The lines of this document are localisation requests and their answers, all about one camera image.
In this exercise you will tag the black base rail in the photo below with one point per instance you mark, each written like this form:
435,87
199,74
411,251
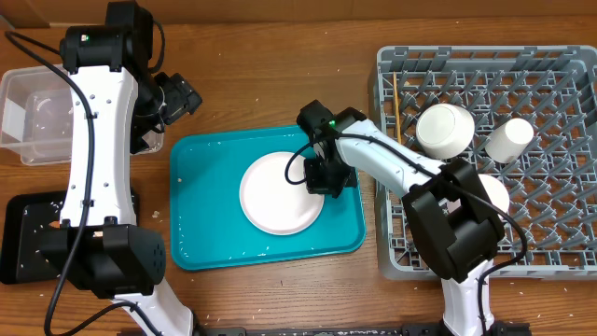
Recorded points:
419,329

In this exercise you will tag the wooden chopstick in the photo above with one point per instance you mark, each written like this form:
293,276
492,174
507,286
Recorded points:
396,109

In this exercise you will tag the pink plate with food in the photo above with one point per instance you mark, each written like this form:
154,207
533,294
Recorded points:
274,198

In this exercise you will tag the grey dish rack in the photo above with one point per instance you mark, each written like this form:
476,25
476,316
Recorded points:
552,184

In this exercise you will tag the white bowl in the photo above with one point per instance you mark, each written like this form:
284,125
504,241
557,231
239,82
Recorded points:
444,131

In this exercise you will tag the pink bowl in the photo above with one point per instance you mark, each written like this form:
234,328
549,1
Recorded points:
496,191

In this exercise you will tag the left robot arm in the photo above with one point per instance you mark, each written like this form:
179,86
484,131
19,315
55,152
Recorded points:
99,246

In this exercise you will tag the black tray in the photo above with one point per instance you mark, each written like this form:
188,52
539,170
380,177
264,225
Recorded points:
26,216

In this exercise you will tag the clear plastic bin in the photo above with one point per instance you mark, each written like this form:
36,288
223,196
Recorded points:
43,119

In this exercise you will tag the teal plastic tray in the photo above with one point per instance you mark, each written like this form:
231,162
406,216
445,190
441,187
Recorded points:
208,227

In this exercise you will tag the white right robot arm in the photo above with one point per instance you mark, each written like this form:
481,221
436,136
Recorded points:
454,226

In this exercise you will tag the white cup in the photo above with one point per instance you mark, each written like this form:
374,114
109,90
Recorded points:
508,142

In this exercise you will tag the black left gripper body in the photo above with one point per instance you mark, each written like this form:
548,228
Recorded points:
160,100

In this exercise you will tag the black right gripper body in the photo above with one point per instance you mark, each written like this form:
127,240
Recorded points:
332,174

